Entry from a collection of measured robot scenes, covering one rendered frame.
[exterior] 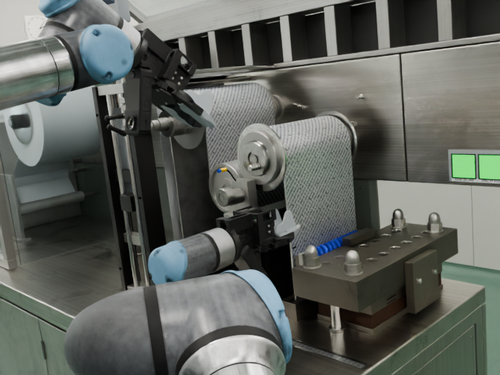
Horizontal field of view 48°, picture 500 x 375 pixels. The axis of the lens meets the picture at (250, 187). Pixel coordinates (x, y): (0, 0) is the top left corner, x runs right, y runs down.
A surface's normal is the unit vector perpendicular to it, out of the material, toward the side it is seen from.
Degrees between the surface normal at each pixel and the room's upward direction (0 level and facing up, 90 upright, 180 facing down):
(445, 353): 90
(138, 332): 57
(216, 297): 24
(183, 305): 41
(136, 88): 79
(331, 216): 90
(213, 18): 90
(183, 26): 90
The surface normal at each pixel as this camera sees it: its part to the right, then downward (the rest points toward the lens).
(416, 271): 0.69, 0.06
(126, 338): -0.10, -0.28
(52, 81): 0.72, 0.48
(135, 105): -0.71, 0.01
